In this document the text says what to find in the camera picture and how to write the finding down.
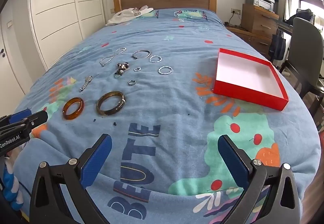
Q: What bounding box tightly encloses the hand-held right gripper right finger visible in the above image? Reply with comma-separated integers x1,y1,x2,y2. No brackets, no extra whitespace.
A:
218,134,300,224

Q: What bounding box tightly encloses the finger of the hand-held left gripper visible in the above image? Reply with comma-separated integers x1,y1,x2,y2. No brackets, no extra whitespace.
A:
0,109,32,127
15,110,48,138

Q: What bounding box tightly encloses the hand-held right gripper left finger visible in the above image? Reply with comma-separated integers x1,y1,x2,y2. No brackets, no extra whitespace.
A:
30,134,112,224

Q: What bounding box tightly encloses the orange translucent bangle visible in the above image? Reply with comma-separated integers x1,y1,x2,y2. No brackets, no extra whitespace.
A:
62,97,84,120

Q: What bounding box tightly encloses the brown bangle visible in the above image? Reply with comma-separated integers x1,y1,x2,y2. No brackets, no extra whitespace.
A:
96,91,126,116

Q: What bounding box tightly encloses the red cardboard box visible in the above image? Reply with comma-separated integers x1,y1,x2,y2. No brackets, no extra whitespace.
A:
212,48,289,111

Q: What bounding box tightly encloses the large twisted silver ring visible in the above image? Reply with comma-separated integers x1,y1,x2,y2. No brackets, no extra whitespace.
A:
158,65,173,75

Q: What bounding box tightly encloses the blue printed blanket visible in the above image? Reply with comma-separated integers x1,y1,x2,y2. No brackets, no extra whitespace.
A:
13,8,320,224

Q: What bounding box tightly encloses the white wardrobe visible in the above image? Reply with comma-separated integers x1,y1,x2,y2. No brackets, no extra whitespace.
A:
0,0,107,103

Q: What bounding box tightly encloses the thin silver bangle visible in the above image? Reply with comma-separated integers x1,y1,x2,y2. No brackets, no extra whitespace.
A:
132,50,151,59

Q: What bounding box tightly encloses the dark blue hanging bag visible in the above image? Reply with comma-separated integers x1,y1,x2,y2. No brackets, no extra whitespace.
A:
268,30,286,61

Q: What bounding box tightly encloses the wooden nightstand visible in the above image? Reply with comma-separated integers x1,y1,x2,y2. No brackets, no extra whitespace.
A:
225,26,274,56

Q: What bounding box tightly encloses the white garment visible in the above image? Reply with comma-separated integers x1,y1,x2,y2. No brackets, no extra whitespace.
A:
106,6,154,27

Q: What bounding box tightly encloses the grey chair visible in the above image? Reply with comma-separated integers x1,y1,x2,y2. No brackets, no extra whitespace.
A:
278,17,324,116

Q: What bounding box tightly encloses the wooden drawer chest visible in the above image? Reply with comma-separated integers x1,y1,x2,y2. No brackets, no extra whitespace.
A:
240,3,279,40

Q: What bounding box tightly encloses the glass desk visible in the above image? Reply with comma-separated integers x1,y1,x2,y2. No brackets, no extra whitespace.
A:
277,20,295,36

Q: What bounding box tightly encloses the dark backpack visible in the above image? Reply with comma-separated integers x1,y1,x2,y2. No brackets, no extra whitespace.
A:
289,9,315,28

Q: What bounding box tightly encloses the white printer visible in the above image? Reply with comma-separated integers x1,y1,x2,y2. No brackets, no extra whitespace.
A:
245,0,275,13

